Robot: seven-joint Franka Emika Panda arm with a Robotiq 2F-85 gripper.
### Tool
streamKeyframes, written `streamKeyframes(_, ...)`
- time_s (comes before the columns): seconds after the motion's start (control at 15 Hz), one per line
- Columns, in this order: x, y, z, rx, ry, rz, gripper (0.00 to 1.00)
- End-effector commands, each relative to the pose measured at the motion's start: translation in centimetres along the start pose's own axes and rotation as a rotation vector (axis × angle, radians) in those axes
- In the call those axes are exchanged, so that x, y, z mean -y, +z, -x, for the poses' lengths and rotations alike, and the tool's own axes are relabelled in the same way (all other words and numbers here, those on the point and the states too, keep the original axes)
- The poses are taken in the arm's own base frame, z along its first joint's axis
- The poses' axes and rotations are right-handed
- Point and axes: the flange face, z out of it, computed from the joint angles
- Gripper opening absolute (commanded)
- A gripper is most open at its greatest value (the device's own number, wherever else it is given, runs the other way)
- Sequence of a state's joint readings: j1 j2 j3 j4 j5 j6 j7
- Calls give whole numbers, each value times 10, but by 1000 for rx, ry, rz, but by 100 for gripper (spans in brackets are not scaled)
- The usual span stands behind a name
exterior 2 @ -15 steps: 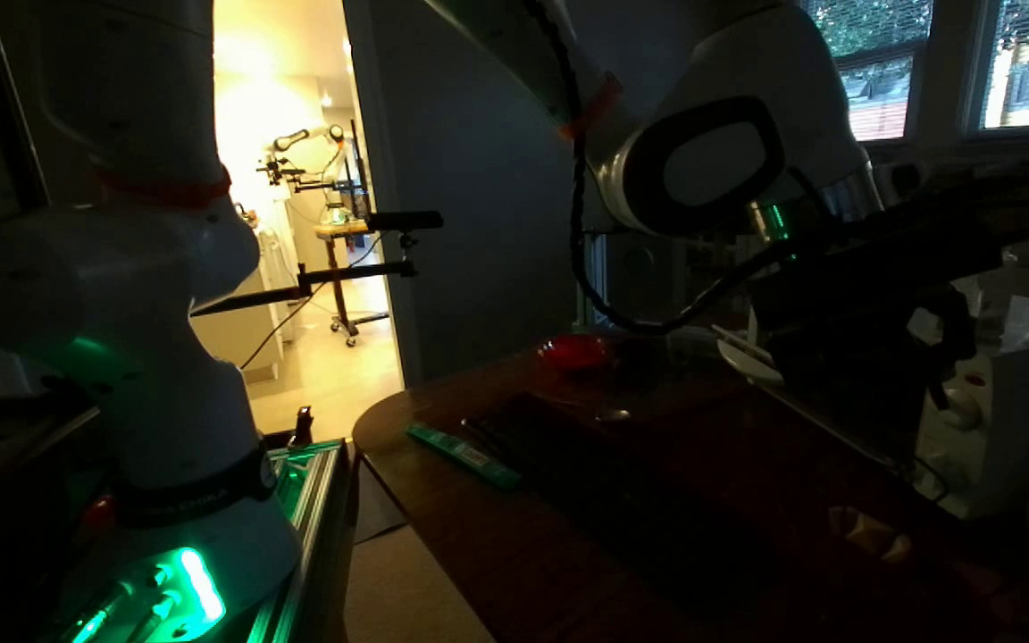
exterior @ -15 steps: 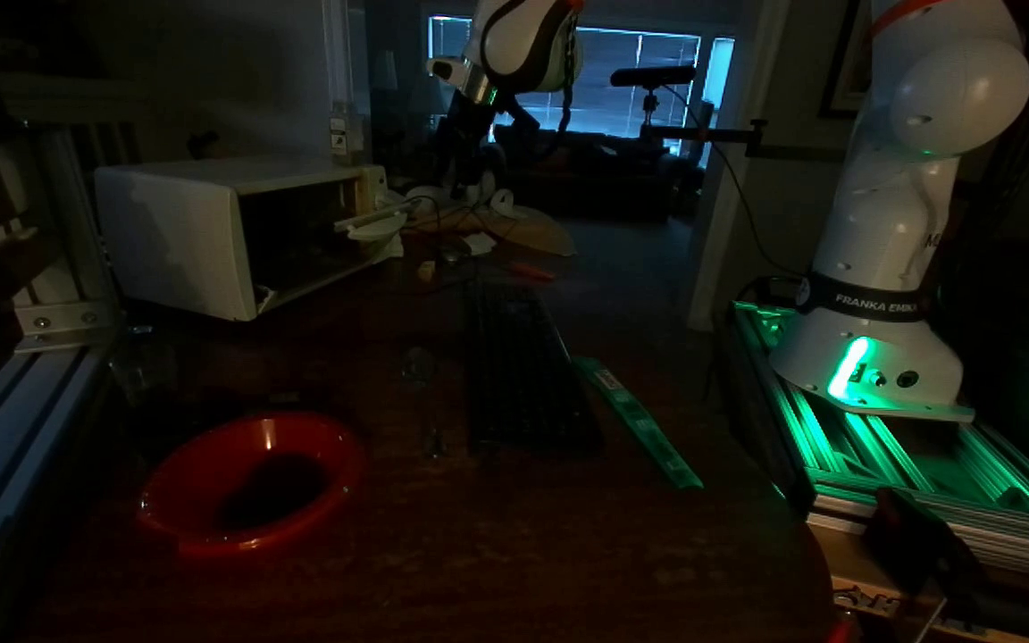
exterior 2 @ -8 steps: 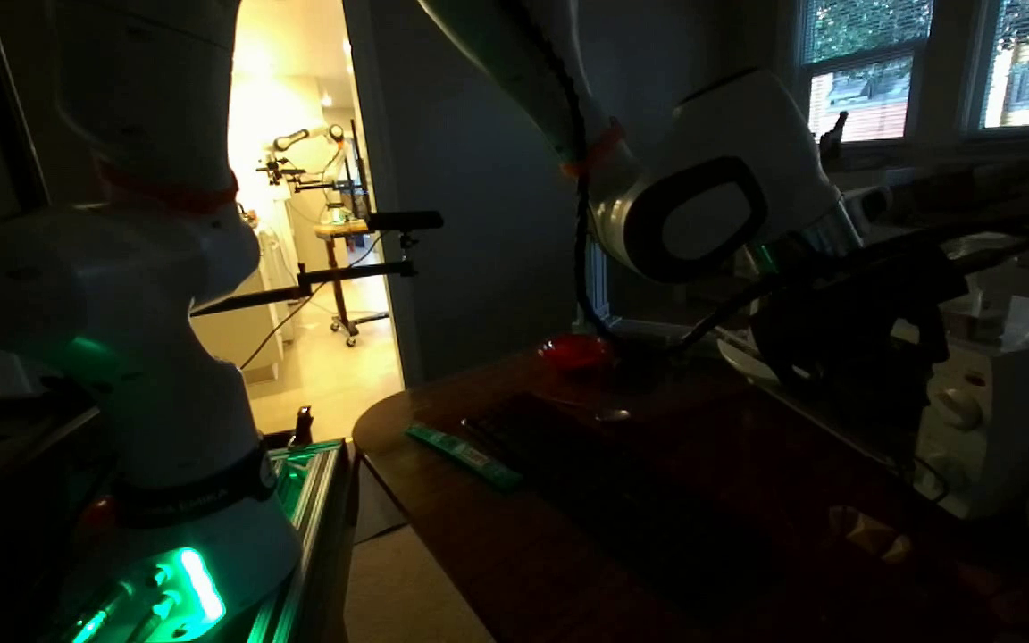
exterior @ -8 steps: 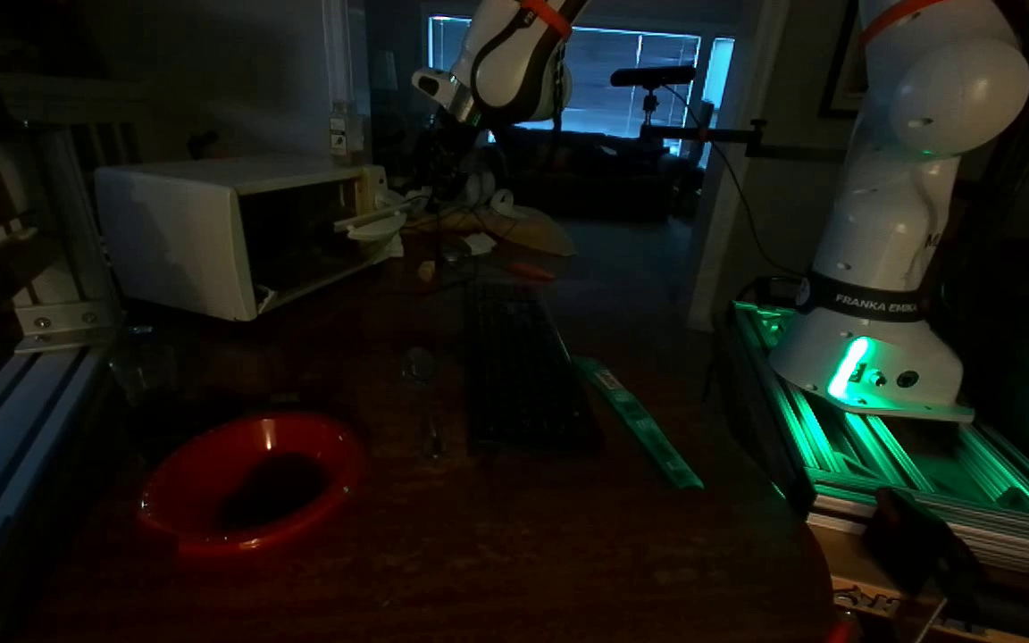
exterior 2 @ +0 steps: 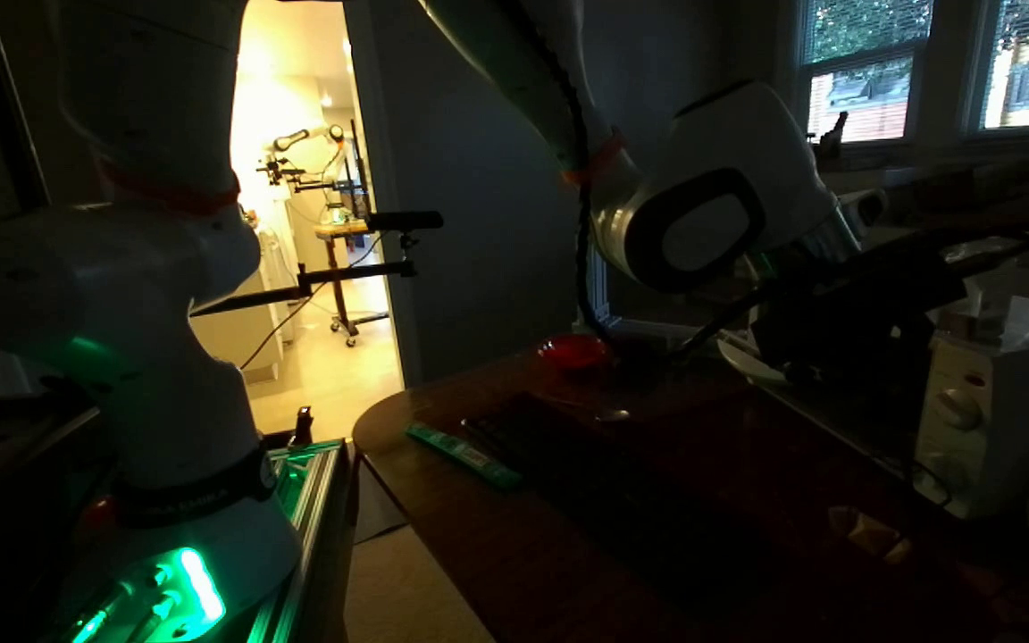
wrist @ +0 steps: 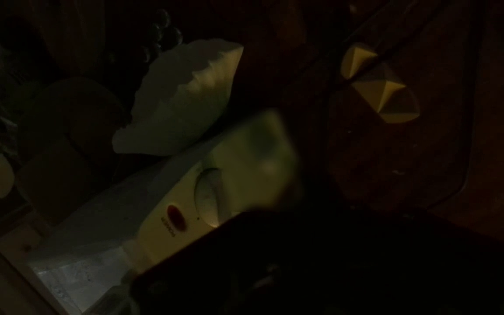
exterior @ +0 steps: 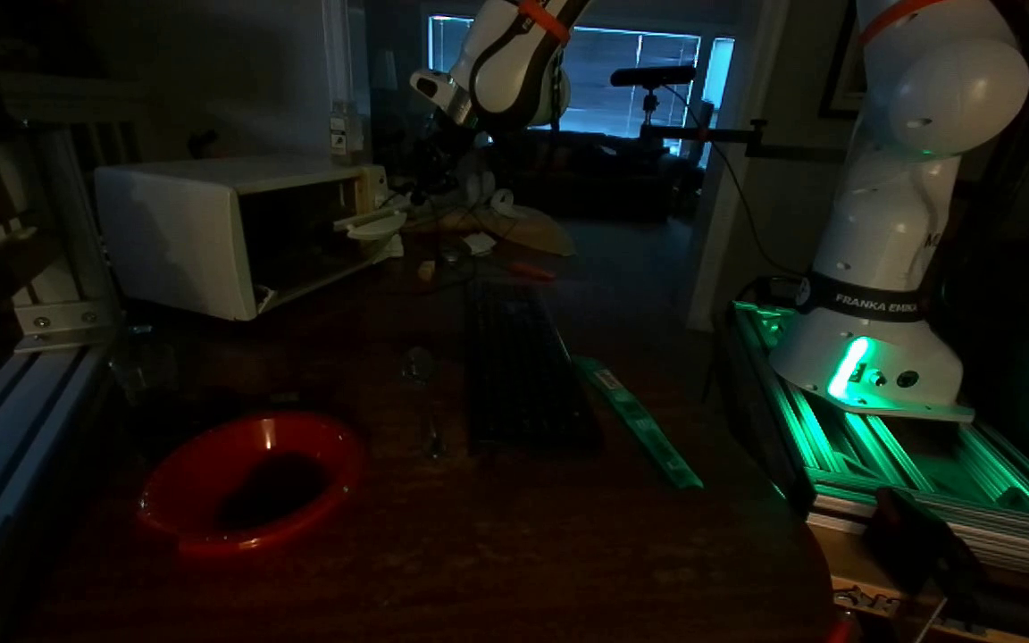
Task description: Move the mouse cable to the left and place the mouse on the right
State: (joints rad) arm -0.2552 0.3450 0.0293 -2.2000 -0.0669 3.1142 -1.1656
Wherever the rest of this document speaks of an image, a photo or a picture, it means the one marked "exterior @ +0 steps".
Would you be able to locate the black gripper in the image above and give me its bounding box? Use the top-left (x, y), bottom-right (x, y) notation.
top-left (403, 116), bottom-right (491, 228)

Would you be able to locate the white oval object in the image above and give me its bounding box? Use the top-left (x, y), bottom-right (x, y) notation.
top-left (332, 203), bottom-right (413, 244)

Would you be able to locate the aluminium robot base platform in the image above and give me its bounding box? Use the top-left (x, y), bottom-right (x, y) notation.
top-left (721, 296), bottom-right (1029, 576)

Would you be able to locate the white round object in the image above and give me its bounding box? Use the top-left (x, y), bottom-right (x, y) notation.
top-left (470, 173), bottom-right (526, 228)

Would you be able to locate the beige paper bag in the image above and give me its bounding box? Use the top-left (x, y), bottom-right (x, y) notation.
top-left (500, 203), bottom-right (579, 262)

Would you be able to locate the clear glass jar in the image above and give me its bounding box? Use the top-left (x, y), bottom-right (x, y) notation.
top-left (327, 104), bottom-right (369, 167)

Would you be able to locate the red marker pen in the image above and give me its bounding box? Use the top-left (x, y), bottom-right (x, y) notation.
top-left (509, 254), bottom-right (572, 288)

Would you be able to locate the black computer keyboard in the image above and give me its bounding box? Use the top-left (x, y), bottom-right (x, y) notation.
top-left (460, 277), bottom-right (604, 457)

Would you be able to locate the large multi-pane window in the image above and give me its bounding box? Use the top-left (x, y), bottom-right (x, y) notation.
top-left (422, 9), bottom-right (739, 140)

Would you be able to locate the black tripod stand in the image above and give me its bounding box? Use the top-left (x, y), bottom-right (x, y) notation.
top-left (607, 60), bottom-right (852, 163)

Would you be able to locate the white microwave oven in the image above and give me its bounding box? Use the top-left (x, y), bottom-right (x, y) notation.
top-left (91, 152), bottom-right (409, 325)

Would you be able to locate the green flat ruler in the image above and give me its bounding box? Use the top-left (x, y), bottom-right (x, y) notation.
top-left (572, 352), bottom-right (709, 491)

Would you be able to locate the red plastic bowl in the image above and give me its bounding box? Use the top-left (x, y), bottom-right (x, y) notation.
top-left (134, 412), bottom-right (372, 564)

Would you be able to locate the black clamp block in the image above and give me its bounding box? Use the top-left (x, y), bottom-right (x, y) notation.
top-left (864, 484), bottom-right (990, 598)

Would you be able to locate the dark framed wall picture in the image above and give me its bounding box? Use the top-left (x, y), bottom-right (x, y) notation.
top-left (818, 0), bottom-right (871, 121)

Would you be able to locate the aluminium extrusion frame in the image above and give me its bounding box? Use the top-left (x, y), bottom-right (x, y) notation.
top-left (0, 67), bottom-right (126, 643)

